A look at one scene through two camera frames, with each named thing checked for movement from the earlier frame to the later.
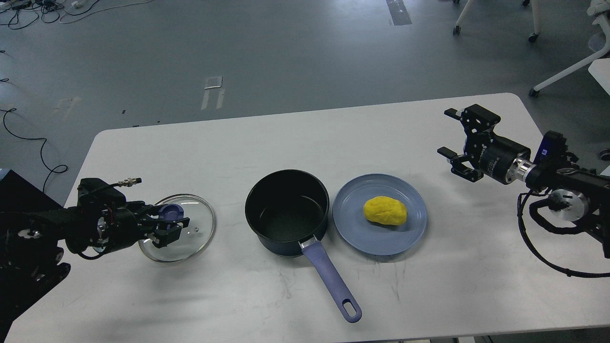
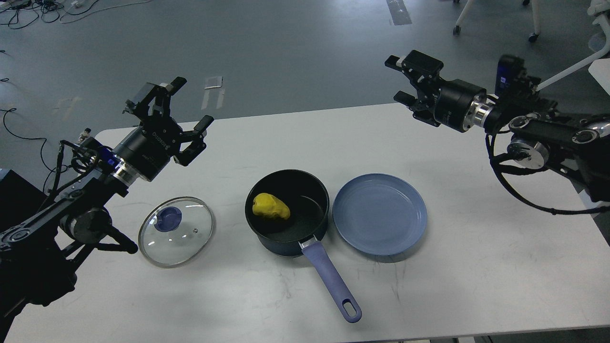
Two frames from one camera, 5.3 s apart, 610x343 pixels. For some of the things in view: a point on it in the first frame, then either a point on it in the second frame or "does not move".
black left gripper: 121,224 -> 148,148
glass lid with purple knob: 194,237 does not move
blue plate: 370,236 does not move
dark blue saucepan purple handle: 289,209 does not move
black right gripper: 493,155 -> 439,103
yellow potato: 385,210 -> 267,204
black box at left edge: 17,195 does not move
